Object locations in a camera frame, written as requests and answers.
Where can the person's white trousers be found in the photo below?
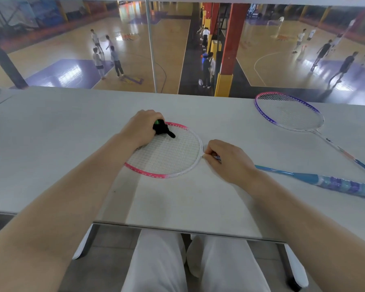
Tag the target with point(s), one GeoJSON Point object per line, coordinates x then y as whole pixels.
{"type": "Point", "coordinates": [158, 267]}

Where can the white table leg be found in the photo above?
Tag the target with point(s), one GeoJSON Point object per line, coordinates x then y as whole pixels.
{"type": "Point", "coordinates": [85, 243]}
{"type": "Point", "coordinates": [296, 266]}

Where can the person's left hand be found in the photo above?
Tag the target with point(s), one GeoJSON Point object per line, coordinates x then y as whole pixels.
{"type": "Point", "coordinates": [140, 127]}

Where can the person's right hand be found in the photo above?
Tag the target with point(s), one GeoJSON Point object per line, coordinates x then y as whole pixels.
{"type": "Point", "coordinates": [231, 164]}

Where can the red pillar with yellow base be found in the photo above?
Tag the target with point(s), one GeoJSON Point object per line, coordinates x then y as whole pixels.
{"type": "Point", "coordinates": [229, 42]}

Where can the group of distant people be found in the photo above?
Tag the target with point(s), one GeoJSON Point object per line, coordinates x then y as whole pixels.
{"type": "Point", "coordinates": [116, 60]}

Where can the person's left forearm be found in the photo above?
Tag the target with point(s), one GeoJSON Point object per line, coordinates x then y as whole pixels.
{"type": "Point", "coordinates": [48, 218]}

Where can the green black cleaning cloth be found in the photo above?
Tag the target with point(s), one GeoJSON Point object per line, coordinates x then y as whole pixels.
{"type": "Point", "coordinates": [162, 127]}

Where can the pink blue badminton racket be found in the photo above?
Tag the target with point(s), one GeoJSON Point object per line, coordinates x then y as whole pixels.
{"type": "Point", "coordinates": [167, 152]}

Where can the dark hoop post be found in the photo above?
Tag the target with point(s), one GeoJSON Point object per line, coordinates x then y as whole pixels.
{"type": "Point", "coordinates": [6, 63]}

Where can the yellow padded post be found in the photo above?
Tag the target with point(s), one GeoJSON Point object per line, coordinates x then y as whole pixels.
{"type": "Point", "coordinates": [214, 47]}

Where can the purple pink badminton racket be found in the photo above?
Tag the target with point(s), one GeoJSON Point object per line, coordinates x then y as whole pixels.
{"type": "Point", "coordinates": [289, 110]}

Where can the person's right forearm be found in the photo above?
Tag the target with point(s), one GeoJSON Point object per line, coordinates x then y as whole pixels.
{"type": "Point", "coordinates": [313, 240]}

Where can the metal window mullion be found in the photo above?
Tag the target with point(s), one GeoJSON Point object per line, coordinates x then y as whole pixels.
{"type": "Point", "coordinates": [151, 45]}

